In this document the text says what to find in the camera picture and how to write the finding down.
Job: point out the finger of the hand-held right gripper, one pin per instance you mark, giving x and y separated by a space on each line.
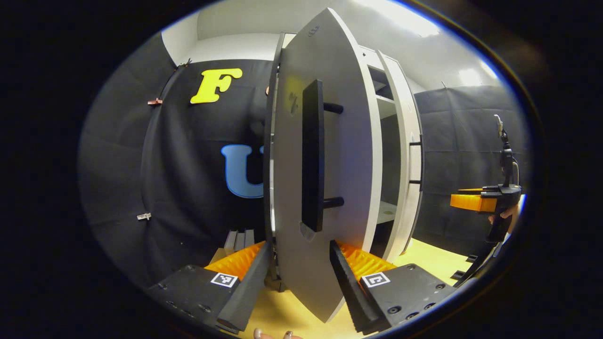
471 201

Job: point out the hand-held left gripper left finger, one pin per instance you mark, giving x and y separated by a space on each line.
245 287

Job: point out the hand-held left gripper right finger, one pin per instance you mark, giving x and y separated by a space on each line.
351 292

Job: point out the white and grey cabinet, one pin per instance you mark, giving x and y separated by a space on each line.
388 155

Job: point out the grey flat boards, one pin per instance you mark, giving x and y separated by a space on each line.
240 240

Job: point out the black backdrop cloth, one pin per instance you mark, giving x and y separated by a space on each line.
457 141
188 165

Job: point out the white cloth clip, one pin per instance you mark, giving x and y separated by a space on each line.
144 216

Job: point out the small ceiling light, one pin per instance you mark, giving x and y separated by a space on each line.
476 76

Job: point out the reddish cloth clip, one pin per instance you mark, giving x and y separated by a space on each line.
154 101

